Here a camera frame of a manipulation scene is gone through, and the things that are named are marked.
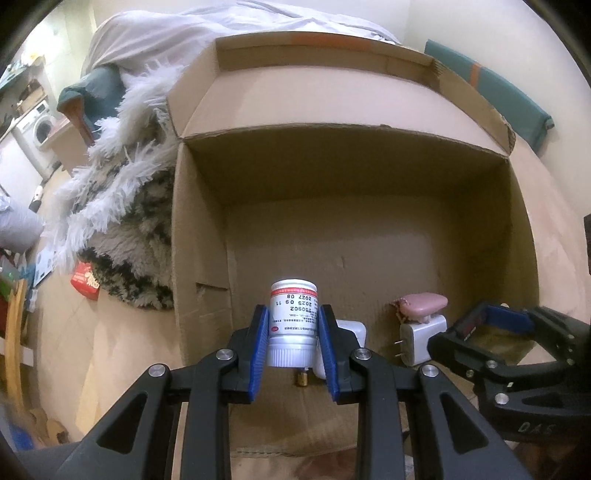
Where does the cardboard box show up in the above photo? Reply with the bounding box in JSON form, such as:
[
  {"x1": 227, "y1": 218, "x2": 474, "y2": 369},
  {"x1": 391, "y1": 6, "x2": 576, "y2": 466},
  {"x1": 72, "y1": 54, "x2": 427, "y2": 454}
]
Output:
[{"x1": 166, "y1": 32, "x2": 542, "y2": 457}]

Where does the yellow wooden chair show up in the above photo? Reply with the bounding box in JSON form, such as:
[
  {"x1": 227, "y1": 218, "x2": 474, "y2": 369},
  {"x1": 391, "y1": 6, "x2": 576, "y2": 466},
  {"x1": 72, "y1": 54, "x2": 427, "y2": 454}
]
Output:
[{"x1": 0, "y1": 277, "x2": 29, "y2": 412}]

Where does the fluffy patterned blanket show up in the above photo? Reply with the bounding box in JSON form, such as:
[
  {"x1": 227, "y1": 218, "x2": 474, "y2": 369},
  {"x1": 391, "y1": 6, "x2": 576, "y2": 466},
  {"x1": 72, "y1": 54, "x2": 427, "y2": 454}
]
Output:
[{"x1": 41, "y1": 65, "x2": 186, "y2": 311}]

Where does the white washing machine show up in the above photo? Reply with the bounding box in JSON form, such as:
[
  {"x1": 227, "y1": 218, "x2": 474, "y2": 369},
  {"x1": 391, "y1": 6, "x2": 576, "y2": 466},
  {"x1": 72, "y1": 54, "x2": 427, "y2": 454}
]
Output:
[{"x1": 16, "y1": 102, "x2": 59, "y2": 151}]

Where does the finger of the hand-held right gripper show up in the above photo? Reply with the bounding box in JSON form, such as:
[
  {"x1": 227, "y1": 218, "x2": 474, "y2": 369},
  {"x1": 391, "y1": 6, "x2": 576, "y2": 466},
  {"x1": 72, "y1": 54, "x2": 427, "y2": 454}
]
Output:
[
  {"x1": 482, "y1": 302, "x2": 591, "y2": 366},
  {"x1": 427, "y1": 329, "x2": 575, "y2": 408}
]

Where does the small wooden table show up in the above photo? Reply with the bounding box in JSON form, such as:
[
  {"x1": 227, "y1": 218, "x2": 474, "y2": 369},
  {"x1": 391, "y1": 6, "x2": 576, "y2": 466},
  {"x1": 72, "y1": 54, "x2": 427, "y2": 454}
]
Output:
[{"x1": 39, "y1": 122, "x2": 94, "y2": 177}]

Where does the teal padded cushion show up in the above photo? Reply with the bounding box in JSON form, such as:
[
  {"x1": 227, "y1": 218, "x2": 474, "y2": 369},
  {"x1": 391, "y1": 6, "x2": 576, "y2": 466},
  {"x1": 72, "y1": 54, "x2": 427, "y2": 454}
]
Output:
[{"x1": 57, "y1": 65, "x2": 126, "y2": 140}]

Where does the white charger plug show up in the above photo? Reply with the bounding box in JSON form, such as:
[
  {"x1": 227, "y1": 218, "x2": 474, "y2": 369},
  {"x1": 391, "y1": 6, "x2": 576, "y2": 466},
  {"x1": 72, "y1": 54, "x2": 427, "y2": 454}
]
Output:
[{"x1": 394, "y1": 314, "x2": 449, "y2": 368}]

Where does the grey plastic bag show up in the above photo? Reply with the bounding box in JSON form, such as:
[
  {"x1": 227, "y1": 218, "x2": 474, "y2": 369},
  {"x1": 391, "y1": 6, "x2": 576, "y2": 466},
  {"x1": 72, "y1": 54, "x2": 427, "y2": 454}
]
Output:
[{"x1": 0, "y1": 191, "x2": 45, "y2": 253}]

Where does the white earbuds case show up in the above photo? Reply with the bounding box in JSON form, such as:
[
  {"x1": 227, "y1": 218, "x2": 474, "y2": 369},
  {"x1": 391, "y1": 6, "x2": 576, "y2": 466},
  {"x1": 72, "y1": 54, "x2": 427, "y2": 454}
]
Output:
[{"x1": 314, "y1": 319, "x2": 368, "y2": 380}]

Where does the white medicine bottle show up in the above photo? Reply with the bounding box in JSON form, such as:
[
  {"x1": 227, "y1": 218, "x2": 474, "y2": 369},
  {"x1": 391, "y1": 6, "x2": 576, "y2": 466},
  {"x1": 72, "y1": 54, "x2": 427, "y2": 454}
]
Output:
[{"x1": 268, "y1": 279, "x2": 320, "y2": 368}]

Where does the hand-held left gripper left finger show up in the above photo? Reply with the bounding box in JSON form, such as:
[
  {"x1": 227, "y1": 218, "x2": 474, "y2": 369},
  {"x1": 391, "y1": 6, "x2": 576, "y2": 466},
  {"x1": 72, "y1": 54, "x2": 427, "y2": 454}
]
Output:
[{"x1": 55, "y1": 305, "x2": 271, "y2": 480}]

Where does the pink compact mirror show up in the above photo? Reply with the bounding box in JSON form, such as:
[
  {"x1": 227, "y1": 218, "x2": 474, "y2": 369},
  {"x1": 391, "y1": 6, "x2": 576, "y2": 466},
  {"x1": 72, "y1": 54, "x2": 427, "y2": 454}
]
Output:
[{"x1": 392, "y1": 292, "x2": 449, "y2": 323}]

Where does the red gift box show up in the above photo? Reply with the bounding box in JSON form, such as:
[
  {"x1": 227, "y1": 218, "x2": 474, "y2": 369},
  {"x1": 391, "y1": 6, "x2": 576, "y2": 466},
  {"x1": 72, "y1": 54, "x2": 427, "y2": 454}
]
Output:
[{"x1": 70, "y1": 260, "x2": 102, "y2": 301}]

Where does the teal cushion with orange stripe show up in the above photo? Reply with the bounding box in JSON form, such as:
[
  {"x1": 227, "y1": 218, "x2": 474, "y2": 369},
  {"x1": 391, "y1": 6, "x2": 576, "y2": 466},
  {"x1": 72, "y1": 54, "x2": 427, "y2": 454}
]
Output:
[{"x1": 424, "y1": 39, "x2": 555, "y2": 154}]

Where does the white duvet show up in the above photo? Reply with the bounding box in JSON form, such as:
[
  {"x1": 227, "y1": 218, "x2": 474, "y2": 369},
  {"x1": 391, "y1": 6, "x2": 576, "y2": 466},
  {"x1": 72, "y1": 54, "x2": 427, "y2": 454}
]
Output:
[{"x1": 87, "y1": 0, "x2": 399, "y2": 80}]

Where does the small black rectangular box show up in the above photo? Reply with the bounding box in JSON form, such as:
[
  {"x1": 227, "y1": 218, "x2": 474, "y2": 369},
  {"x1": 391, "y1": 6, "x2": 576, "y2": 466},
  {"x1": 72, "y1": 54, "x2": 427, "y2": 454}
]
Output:
[{"x1": 450, "y1": 311, "x2": 491, "y2": 343}]

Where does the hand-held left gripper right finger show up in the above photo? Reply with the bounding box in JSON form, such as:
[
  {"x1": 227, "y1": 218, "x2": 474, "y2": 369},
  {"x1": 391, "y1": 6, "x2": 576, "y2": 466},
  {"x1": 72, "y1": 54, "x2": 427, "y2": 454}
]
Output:
[{"x1": 318, "y1": 305, "x2": 536, "y2": 480}]

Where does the bathroom scale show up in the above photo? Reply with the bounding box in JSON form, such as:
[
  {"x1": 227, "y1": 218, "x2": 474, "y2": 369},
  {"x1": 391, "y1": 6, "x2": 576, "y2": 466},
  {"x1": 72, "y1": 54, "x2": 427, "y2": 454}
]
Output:
[{"x1": 32, "y1": 244, "x2": 59, "y2": 285}]

